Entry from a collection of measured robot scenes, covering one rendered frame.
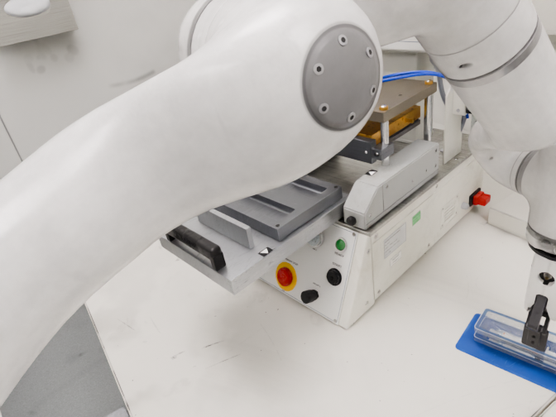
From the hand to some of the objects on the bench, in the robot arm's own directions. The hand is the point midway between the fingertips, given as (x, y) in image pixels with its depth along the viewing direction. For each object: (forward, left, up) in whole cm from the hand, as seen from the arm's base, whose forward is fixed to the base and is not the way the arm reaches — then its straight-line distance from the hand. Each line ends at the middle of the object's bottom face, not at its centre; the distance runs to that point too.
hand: (542, 323), depth 69 cm
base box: (+10, +44, -6) cm, 45 cm away
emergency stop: (-17, +44, -4) cm, 47 cm away
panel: (-18, +44, -5) cm, 48 cm away
